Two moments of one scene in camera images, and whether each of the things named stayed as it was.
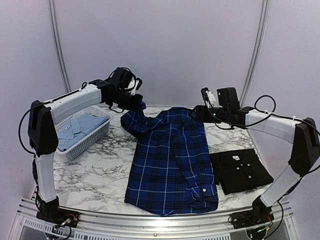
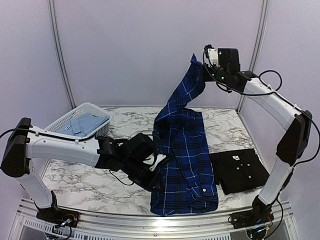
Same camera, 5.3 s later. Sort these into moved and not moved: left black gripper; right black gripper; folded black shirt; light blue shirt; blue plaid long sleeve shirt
Moved: left black gripper; blue plaid long sleeve shirt; right black gripper
Not moved: folded black shirt; light blue shirt
